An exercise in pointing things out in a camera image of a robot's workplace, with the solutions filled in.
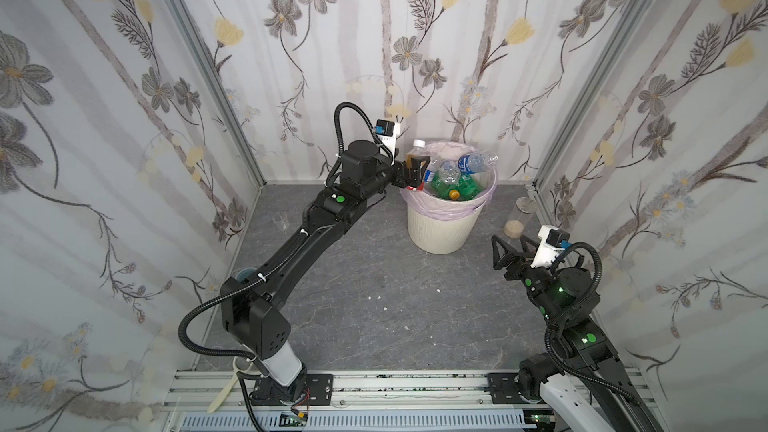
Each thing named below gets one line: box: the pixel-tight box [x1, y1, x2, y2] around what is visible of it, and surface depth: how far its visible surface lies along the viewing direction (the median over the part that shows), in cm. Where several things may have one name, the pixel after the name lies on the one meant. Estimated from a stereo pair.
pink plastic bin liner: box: [400, 141, 498, 221], surface depth 83 cm
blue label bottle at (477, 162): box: [458, 151, 499, 174], surface depth 84 cm
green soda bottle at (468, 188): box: [458, 173, 481, 201], surface depth 92 cm
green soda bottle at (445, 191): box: [430, 179, 461, 201], surface depth 94 cm
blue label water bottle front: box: [424, 160, 439, 183], surface depth 95 cm
